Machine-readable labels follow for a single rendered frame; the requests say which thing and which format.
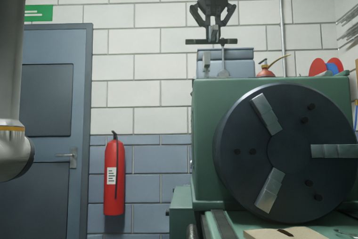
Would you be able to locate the dark chuck key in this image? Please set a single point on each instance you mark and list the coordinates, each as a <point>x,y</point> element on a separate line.
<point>195,41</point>

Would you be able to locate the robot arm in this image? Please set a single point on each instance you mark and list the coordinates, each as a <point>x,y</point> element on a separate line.
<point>12,54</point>

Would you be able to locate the grey chuck jaw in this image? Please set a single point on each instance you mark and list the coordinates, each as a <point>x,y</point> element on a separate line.
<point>267,114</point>
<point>332,150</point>
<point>270,190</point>

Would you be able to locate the green lathe body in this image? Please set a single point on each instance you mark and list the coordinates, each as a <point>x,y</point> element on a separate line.
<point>204,138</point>

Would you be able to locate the grey metal rod rack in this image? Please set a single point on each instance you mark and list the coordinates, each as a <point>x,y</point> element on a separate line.
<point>348,19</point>

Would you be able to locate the dark round chuck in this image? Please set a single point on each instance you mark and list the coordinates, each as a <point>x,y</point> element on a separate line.
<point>293,149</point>

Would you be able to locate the blue grey box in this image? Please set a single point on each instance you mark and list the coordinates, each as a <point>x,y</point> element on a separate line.
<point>240,62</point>

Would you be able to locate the grey conduit pipe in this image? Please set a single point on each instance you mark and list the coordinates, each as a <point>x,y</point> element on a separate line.
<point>282,20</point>

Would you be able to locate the red oil can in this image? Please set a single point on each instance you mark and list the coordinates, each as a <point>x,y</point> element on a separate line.
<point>265,72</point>

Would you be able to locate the blue grey door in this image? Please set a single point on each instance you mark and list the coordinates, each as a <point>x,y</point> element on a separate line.
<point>56,96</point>

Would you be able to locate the red fire extinguisher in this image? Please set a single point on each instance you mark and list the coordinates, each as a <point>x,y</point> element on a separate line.
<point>112,188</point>

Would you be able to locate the grey lead screw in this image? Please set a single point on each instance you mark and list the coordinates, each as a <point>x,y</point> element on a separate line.
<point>192,232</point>

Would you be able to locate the wooden board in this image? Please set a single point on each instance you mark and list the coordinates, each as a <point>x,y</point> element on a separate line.
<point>263,234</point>

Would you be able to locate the silver metal tool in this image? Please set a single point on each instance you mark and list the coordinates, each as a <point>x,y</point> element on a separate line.
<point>345,232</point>

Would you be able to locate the small grey switch lever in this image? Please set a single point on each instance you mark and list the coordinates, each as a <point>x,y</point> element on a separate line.
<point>206,59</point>

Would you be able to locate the green wall sign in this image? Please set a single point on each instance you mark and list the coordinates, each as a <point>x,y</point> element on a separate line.
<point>42,13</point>

